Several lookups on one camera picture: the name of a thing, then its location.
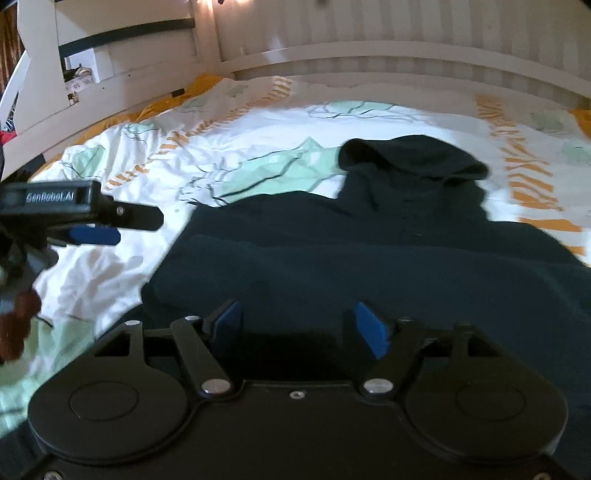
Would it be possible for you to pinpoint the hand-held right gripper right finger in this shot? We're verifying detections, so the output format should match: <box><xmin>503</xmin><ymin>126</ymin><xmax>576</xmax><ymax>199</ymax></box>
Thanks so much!
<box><xmin>342</xmin><ymin>301</ymin><xmax>504</xmax><ymax>400</ymax></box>

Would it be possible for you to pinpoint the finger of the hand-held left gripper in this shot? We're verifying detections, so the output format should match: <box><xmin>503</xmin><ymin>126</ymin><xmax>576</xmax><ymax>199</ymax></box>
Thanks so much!
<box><xmin>50</xmin><ymin>224</ymin><xmax>122</xmax><ymax>247</ymax></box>
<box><xmin>99</xmin><ymin>196</ymin><xmax>165</xmax><ymax>232</ymax></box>

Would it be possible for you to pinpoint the white slatted headboard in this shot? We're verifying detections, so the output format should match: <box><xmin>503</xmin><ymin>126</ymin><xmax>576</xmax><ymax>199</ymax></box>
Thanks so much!
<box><xmin>193</xmin><ymin>0</ymin><xmax>591</xmax><ymax>109</ymax></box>

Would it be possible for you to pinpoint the white bed frame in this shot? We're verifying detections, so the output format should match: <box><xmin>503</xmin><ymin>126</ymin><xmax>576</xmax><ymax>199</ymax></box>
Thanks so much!
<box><xmin>0</xmin><ymin>0</ymin><xmax>204</xmax><ymax>183</ymax></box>

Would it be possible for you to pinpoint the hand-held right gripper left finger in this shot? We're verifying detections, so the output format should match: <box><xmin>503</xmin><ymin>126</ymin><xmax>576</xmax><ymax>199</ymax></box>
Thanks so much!
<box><xmin>95</xmin><ymin>299</ymin><xmax>244</xmax><ymax>398</ymax></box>

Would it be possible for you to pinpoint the person's left hand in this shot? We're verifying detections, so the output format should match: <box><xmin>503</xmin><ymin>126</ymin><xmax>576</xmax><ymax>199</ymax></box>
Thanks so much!
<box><xmin>0</xmin><ymin>288</ymin><xmax>42</xmax><ymax>366</ymax></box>

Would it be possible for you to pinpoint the small clutter on shelf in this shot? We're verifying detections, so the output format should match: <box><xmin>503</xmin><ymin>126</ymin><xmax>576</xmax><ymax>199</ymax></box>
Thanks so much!
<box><xmin>64</xmin><ymin>64</ymin><xmax>95</xmax><ymax>90</ymax></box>

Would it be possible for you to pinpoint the black hoodie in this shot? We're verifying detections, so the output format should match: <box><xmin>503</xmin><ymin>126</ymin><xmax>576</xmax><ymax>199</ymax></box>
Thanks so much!
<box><xmin>141</xmin><ymin>135</ymin><xmax>591</xmax><ymax>407</ymax></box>

